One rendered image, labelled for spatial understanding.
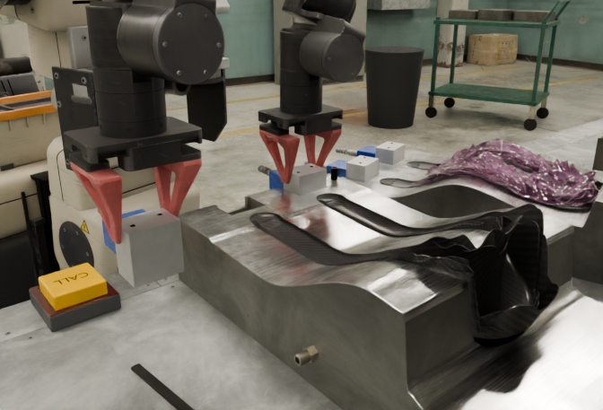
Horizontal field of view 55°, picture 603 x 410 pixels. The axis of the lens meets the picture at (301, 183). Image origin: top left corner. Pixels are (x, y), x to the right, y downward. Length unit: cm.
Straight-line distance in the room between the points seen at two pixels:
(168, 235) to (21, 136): 77
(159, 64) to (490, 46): 824
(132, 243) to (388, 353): 23
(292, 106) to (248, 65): 597
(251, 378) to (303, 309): 9
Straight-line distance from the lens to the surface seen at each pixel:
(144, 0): 45
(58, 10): 94
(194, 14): 43
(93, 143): 49
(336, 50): 68
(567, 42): 893
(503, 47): 881
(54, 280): 74
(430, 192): 85
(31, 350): 69
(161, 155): 50
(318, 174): 79
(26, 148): 128
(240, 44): 665
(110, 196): 50
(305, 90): 75
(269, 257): 63
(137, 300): 74
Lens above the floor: 117
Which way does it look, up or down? 20 degrees down
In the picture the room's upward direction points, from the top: straight up
